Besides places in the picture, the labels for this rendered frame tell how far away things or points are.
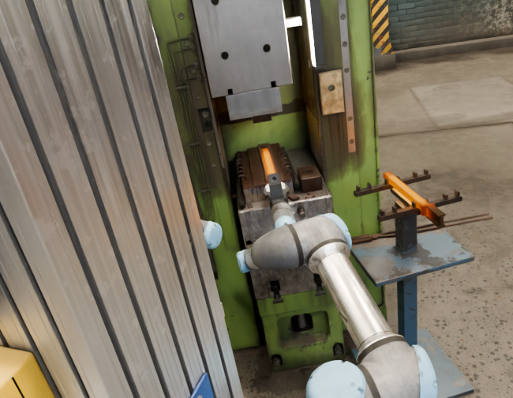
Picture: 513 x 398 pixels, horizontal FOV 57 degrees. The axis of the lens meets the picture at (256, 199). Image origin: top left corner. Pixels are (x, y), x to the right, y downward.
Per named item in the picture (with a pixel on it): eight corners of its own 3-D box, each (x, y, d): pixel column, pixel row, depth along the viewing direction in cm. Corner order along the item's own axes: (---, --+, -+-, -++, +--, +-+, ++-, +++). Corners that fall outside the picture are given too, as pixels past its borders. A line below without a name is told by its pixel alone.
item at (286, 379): (368, 391, 212) (368, 388, 212) (241, 414, 212) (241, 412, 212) (346, 330, 248) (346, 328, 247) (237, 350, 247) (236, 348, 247)
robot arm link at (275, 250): (260, 278, 118) (241, 279, 165) (302, 266, 119) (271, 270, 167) (248, 234, 119) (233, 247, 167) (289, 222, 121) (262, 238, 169)
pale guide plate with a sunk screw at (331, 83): (344, 111, 191) (341, 69, 184) (323, 115, 191) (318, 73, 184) (343, 110, 193) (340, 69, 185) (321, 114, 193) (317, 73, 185)
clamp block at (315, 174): (323, 189, 193) (321, 175, 190) (302, 193, 193) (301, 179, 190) (317, 178, 203) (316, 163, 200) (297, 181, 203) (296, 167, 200)
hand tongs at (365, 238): (488, 214, 200) (488, 212, 200) (493, 219, 197) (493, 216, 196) (349, 239, 200) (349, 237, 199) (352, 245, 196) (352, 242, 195)
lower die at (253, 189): (293, 195, 193) (291, 176, 189) (245, 204, 193) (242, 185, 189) (280, 157, 230) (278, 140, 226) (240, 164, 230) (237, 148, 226)
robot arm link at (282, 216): (277, 246, 158) (274, 224, 154) (273, 230, 168) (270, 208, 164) (300, 242, 158) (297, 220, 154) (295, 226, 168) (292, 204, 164)
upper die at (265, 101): (282, 111, 177) (278, 86, 172) (230, 121, 177) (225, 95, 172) (270, 85, 214) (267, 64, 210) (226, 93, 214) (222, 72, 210)
